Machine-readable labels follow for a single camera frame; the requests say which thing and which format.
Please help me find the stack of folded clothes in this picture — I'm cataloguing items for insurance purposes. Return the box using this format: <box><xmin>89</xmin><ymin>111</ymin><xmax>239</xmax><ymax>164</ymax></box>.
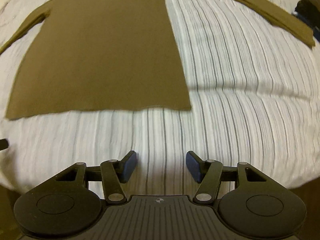
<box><xmin>294</xmin><ymin>0</ymin><xmax>320</xmax><ymax>30</ymax></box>

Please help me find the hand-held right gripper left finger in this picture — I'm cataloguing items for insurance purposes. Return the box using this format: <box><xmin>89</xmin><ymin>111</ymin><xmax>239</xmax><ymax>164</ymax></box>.
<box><xmin>54</xmin><ymin>150</ymin><xmax>137</xmax><ymax>204</ymax></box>

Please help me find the brown long-sleeved garment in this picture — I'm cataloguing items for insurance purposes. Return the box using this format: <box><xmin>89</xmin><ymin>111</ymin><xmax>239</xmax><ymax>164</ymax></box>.
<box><xmin>0</xmin><ymin>0</ymin><xmax>316</xmax><ymax>120</ymax></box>

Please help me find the bed with striped sheet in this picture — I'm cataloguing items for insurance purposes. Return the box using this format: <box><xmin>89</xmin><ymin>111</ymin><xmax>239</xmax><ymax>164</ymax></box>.
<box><xmin>0</xmin><ymin>0</ymin><xmax>320</xmax><ymax>195</ymax></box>

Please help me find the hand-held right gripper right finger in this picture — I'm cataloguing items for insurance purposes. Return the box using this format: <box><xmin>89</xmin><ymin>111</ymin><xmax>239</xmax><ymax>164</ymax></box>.
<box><xmin>186</xmin><ymin>151</ymin><xmax>268</xmax><ymax>204</ymax></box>

